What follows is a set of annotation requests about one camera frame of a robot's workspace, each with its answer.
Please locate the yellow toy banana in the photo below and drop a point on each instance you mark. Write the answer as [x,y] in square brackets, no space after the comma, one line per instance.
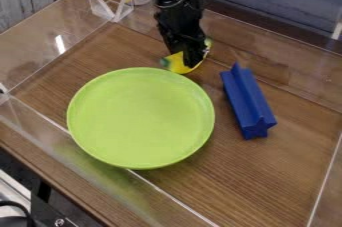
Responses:
[173,62]

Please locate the blue star-shaped block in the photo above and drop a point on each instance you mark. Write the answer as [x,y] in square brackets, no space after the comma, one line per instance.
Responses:
[251,109]

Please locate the green round plate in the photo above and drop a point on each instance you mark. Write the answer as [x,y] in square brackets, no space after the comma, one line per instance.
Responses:
[140,118]

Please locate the clear acrylic corner bracket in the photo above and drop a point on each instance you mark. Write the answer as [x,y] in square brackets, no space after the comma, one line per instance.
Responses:
[111,10]

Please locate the clear acrylic enclosure wall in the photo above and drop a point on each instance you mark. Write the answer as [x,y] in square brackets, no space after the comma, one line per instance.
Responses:
[275,181]

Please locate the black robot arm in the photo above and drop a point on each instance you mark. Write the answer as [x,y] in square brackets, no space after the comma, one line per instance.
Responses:
[178,17]

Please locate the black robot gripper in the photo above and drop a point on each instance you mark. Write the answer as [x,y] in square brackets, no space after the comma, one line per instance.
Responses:
[178,18]

